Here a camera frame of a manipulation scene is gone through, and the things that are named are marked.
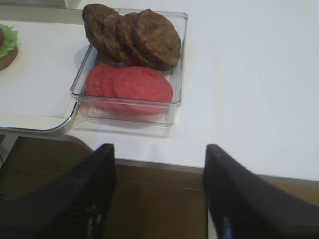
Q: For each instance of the brown burger patty front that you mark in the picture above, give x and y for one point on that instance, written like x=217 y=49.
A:
x=157 y=40

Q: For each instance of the green lettuce leaf on bun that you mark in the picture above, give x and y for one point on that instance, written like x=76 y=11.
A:
x=10 y=39

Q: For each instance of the red tomato slice front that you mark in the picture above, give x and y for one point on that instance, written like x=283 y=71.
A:
x=142 y=83

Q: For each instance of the brown burger patty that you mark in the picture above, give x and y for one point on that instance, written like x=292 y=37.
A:
x=124 y=35
x=93 y=16
x=157 y=40
x=111 y=41

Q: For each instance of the red tomato slice middle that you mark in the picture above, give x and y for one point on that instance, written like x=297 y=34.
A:
x=111 y=83

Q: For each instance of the bottom bun on tray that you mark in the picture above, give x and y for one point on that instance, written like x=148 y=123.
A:
x=7 y=56

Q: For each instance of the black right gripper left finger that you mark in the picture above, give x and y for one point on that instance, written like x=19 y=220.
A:
x=73 y=206

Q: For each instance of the red tomato slice on burger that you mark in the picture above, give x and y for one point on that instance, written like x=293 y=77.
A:
x=1 y=37

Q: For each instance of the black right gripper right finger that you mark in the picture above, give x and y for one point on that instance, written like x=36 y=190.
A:
x=244 y=206

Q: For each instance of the red tomato slice back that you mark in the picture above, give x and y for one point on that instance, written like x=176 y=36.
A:
x=93 y=80

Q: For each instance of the clear patty and tomato box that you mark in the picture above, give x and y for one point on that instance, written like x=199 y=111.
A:
x=113 y=108

